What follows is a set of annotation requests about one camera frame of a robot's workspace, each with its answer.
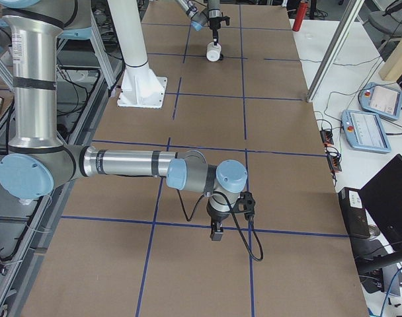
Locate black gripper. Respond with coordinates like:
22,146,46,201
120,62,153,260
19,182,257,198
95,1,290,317
209,17,221,46
206,203,230,241

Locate white smiley face mug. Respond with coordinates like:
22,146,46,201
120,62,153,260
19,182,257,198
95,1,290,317
206,42,223,62

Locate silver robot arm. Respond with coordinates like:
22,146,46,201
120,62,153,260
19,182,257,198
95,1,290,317
176,0,229,46
0,1,247,241

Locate red bottle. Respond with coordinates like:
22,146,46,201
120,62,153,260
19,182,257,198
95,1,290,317
292,1,308,32

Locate brown paper table cover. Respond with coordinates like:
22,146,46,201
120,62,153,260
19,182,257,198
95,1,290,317
20,3,370,317

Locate near orange black hub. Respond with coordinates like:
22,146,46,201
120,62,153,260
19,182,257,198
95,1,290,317
327,152,342,172

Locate orange black hub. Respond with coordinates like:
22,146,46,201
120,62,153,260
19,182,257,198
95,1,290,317
320,129,334,147
327,152,342,172

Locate black computer box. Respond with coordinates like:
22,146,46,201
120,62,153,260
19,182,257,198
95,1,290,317
338,187,370,239

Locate far orange black hub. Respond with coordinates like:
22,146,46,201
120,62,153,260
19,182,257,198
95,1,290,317
320,129,334,147

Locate black monitor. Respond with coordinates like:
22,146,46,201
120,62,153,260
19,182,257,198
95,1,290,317
357,154,402,274

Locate near blue teach pendant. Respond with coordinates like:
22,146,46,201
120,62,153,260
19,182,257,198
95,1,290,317
341,110,391,154

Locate blue teach pendant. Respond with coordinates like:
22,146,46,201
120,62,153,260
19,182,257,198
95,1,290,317
358,82,402,121
341,110,391,154

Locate far blue teach pendant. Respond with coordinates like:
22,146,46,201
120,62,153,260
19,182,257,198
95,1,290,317
358,82,402,121

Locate wooden beam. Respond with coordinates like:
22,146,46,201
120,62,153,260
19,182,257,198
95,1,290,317
379,40,402,82

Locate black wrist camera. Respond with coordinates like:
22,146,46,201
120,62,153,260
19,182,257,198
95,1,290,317
220,16,230,26
233,191,256,221

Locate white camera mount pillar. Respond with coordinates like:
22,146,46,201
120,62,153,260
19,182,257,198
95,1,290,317
108,0,167,109

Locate aluminium frame post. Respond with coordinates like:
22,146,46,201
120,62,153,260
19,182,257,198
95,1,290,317
306,0,365,102

